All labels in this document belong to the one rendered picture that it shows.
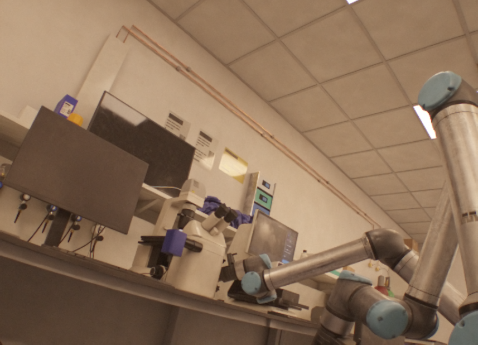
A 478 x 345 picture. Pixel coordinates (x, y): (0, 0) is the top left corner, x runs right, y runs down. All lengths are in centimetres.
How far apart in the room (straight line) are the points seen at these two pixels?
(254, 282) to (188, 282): 27
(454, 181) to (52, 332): 184
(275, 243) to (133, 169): 105
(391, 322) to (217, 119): 228
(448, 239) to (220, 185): 203
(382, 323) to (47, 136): 129
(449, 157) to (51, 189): 129
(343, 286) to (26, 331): 153
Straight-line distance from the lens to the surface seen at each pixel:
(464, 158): 82
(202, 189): 167
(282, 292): 197
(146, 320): 221
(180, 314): 220
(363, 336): 194
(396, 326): 89
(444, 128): 88
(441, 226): 98
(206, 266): 140
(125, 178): 154
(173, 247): 127
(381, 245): 134
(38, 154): 142
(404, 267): 146
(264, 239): 207
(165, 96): 256
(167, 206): 176
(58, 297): 196
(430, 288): 97
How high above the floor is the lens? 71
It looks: 23 degrees up
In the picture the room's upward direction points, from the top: 14 degrees clockwise
